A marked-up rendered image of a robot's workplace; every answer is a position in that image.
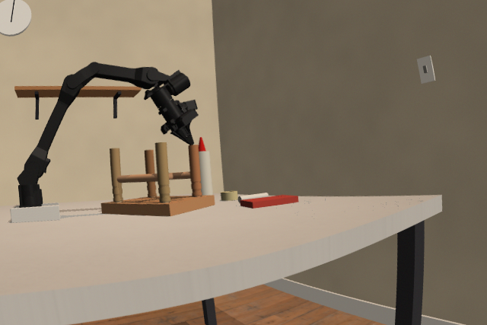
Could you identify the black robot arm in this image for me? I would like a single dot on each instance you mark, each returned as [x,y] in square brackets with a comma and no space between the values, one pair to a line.
[30,194]

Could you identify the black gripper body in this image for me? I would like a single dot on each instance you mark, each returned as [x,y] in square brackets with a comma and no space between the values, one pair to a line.
[172,113]

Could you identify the flat red rectangular block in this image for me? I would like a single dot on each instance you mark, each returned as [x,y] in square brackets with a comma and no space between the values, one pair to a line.
[268,201]

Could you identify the brown wooden stool seat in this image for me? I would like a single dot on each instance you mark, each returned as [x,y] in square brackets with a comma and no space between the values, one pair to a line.
[156,208]

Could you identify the brown wooden stool legs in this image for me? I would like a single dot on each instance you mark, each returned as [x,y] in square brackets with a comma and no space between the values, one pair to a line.
[162,176]

